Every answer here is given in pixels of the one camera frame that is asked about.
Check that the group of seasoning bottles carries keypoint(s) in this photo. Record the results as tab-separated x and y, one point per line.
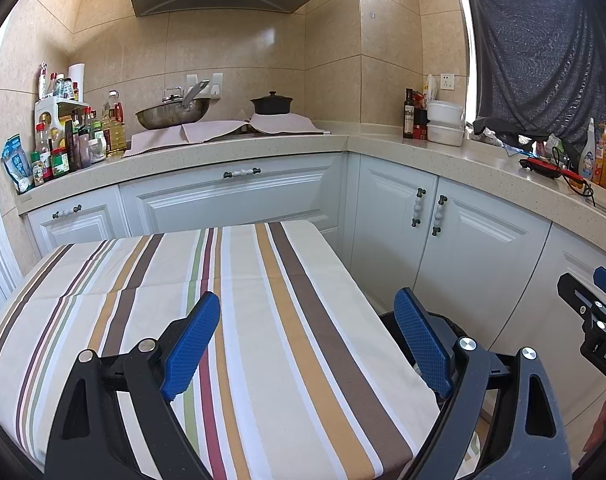
78	145

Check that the beige stove cover cloth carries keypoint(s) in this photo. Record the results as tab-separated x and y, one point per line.
208	130

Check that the dark curtain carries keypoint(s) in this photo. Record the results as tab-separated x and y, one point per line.
533	60

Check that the white plastic bag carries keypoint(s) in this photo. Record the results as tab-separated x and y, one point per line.
431	87

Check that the dark glass bottle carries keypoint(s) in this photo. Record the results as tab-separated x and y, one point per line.
408	117

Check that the blue white pouch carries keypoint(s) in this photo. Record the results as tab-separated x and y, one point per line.
18	165

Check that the white crumpled cloth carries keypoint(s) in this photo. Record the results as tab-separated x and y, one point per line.
489	137

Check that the small white cabinet door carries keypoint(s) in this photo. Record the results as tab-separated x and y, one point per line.
83	232

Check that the beige kitchen countertop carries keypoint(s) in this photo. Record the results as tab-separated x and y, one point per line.
233	152

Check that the red box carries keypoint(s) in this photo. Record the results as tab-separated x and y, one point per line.
420	127

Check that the white seasoning rack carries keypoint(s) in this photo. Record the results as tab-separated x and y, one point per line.
58	107

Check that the yellow cooking oil bottle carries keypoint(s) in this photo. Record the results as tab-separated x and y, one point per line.
114	140

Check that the white paper towel roll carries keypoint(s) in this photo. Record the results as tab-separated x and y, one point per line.
77	80

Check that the black bin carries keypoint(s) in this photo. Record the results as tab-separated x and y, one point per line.
390	321

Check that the orange pump bottle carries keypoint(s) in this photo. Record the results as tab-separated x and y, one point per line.
604	160

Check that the steel wok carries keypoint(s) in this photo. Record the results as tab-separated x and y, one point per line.
170	117

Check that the striped tablecloth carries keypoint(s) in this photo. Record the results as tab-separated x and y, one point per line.
108	285

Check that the white double wall socket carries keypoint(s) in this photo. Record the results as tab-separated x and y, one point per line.
215	82

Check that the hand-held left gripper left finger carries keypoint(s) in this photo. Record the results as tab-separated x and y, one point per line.
190	345

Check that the wide white cabinet front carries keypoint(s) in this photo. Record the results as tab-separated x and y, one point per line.
233	200

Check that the person's right hand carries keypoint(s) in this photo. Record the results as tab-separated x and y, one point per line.
603	425

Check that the white single wall socket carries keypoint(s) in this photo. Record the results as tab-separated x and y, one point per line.
447	81

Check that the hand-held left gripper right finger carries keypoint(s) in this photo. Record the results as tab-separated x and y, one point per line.
423	342

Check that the steel kettle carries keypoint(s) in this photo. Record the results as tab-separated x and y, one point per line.
173	97

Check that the black lidded pot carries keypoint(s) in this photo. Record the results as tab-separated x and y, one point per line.
272	106

